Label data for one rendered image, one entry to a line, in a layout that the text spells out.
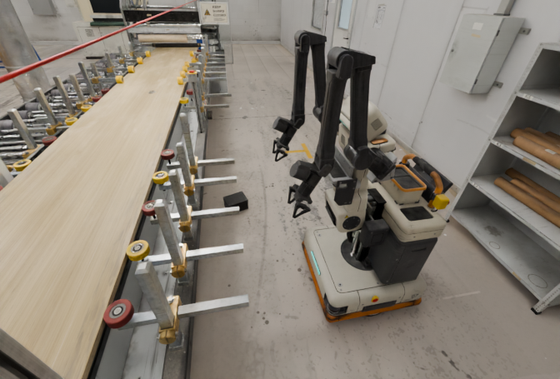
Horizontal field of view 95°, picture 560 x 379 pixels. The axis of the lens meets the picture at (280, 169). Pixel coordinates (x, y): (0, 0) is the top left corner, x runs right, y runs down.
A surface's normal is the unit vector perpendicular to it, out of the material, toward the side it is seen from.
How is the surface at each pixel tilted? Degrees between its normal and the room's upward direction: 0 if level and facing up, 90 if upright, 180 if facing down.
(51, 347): 0
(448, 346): 0
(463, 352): 0
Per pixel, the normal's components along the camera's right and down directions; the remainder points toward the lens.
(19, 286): 0.03, -0.82
